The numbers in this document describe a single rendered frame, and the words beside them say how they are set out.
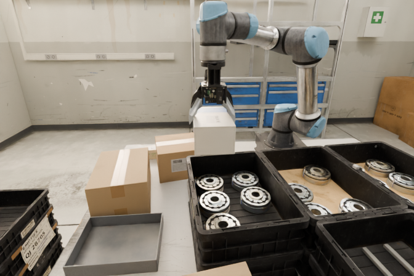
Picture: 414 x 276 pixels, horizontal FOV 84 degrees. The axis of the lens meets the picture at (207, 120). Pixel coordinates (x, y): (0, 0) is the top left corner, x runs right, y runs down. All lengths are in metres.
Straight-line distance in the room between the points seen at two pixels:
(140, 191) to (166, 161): 0.24
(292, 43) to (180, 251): 0.88
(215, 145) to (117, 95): 3.18
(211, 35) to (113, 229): 0.77
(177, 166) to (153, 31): 2.64
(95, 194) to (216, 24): 0.72
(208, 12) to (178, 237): 0.74
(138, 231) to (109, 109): 3.05
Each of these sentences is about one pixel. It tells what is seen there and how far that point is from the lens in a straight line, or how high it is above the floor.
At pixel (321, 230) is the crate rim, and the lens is 0.68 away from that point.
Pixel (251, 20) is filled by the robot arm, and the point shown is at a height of 1.42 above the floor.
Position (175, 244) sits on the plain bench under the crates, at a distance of 0.91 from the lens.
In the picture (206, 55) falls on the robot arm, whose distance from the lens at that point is 0.65.
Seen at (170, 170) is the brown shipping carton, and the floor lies 0.77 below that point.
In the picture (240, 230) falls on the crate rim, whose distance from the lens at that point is 0.63.
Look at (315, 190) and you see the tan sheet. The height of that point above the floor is 0.83.
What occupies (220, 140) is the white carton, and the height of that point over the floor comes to 1.09.
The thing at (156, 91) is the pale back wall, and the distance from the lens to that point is 3.62.
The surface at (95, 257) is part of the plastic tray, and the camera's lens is 0.94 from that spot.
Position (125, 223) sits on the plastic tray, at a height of 0.71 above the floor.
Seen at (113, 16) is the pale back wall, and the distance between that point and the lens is 3.66.
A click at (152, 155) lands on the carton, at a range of 1.40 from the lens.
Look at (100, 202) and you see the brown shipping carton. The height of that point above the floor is 0.80.
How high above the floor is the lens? 1.38
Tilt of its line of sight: 20 degrees down
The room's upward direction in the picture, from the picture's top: straight up
